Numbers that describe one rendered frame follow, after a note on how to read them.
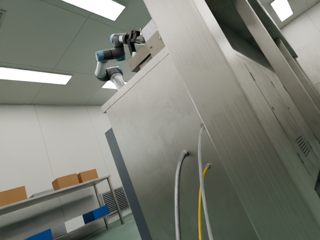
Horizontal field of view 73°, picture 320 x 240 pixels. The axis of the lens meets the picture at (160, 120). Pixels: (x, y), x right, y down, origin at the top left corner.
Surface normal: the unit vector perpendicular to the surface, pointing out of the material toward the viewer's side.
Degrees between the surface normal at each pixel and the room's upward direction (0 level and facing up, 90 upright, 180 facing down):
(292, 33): 90
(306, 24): 90
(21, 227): 90
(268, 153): 90
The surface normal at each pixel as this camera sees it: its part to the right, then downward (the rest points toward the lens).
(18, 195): 0.64, -0.46
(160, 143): -0.63, 0.04
